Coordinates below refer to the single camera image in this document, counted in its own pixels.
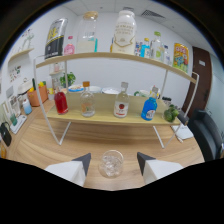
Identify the wooden wall shelf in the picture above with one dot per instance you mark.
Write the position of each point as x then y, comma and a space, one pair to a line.
20, 54

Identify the clear bottle green cap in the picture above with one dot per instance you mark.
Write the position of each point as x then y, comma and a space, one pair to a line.
157, 48

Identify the yellow red snack bag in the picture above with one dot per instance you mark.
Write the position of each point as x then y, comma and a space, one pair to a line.
180, 57

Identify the white tray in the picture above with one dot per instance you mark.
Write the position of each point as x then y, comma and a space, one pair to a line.
18, 124

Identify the orange storage basket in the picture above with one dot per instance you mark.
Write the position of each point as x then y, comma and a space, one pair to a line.
37, 96

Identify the wall photo collage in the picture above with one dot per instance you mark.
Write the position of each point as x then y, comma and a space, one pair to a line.
15, 73

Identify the black kettle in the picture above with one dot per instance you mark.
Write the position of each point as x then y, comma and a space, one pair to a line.
5, 135

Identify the pale blue white humidifier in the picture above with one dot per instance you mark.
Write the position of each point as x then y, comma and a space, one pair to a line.
27, 108

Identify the clear glass with ice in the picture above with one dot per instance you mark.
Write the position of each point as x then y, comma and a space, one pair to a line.
111, 165

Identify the green potted plant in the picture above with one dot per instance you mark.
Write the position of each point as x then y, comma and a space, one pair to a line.
70, 79

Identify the brown door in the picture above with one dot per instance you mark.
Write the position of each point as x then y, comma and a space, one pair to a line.
200, 80

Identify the white kitchen appliance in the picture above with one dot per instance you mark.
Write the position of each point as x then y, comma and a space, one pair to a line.
25, 86

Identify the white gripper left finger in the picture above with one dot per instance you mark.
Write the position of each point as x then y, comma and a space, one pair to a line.
68, 170

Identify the small pink bottle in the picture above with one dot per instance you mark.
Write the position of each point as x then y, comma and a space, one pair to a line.
69, 49

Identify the small blue drink bottle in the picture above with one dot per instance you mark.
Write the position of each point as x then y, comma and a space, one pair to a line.
145, 50

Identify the small white labelled bottle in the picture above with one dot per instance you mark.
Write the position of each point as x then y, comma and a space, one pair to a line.
138, 49

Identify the clear bottle red label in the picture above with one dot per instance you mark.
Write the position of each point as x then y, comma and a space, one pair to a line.
121, 107

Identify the dark muddler wooden end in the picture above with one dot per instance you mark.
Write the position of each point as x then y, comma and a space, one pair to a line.
183, 118

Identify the green white mug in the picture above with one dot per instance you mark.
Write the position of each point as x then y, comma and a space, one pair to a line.
141, 93

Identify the black yellow pouch bag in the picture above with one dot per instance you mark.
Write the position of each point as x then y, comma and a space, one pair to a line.
55, 40

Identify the small clear bottle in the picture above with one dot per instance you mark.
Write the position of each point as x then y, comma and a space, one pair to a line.
166, 55

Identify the two-tier wooden shelf rack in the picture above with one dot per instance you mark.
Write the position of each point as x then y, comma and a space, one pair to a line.
104, 110

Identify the red liquid glass bottle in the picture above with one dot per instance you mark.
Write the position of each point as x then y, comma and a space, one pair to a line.
61, 104

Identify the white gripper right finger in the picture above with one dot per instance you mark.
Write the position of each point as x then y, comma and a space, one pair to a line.
158, 168

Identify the white figurine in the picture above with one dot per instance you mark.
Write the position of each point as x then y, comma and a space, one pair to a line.
28, 40

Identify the large white milk bottle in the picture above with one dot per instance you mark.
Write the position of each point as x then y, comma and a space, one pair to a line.
124, 33

